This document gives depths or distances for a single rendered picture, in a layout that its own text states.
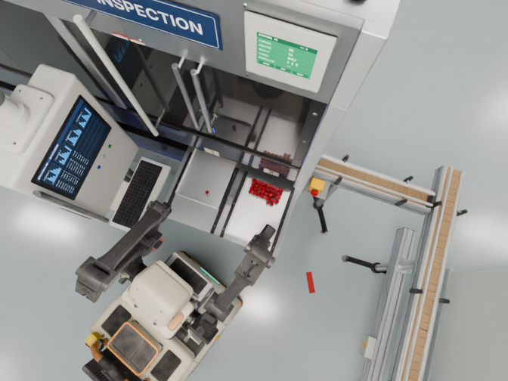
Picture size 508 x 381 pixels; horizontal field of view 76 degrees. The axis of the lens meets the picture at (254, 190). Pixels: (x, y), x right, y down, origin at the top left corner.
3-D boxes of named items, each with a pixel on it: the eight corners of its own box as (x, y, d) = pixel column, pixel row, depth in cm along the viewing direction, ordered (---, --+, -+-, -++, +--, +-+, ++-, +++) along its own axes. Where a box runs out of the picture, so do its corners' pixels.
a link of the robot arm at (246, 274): (233, 265, 103) (259, 284, 102) (253, 236, 112) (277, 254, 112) (200, 311, 136) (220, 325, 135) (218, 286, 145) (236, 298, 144)
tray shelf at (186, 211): (192, 140, 195) (191, 139, 193) (303, 178, 189) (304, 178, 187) (159, 215, 183) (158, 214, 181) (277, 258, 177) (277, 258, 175)
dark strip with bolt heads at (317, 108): (286, 177, 174) (313, 97, 98) (294, 180, 174) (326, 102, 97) (286, 179, 174) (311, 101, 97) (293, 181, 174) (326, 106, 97)
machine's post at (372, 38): (282, 209, 272) (368, 7, 69) (289, 211, 271) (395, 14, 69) (280, 215, 270) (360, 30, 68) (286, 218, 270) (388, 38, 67)
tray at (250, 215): (246, 178, 187) (246, 175, 183) (289, 193, 184) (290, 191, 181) (224, 233, 179) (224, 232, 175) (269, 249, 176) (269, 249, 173)
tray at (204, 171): (199, 141, 193) (198, 139, 189) (240, 156, 190) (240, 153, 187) (176, 193, 184) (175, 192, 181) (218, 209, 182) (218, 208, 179)
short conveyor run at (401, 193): (305, 178, 191) (311, 169, 175) (314, 155, 194) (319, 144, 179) (421, 218, 185) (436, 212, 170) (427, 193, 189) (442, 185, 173)
